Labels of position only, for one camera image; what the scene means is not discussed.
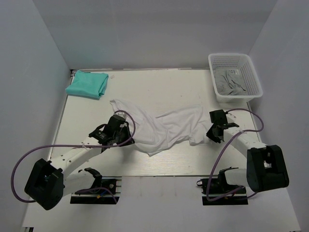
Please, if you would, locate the white t shirt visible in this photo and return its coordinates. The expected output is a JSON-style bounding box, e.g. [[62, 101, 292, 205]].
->
[[110, 99, 211, 156]]

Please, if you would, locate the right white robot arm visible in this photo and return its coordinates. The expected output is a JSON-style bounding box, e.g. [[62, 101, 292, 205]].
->
[[197, 110, 289, 201]]

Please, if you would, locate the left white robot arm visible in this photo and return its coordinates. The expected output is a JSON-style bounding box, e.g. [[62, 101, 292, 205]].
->
[[25, 114, 136, 210]]

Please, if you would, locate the grey t shirt in basket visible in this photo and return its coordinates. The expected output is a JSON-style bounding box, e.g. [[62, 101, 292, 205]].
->
[[213, 68, 247, 96]]

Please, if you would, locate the white plastic basket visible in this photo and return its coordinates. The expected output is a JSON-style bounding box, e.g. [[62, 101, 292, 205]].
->
[[208, 53, 263, 102]]

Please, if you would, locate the folded teal t shirt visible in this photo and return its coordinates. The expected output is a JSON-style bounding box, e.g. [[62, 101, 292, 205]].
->
[[66, 70, 109, 100]]

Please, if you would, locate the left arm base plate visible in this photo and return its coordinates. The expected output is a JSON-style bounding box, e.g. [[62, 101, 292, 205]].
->
[[70, 177, 122, 205]]

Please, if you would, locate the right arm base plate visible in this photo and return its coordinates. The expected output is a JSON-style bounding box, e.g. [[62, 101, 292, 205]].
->
[[197, 178, 248, 206]]

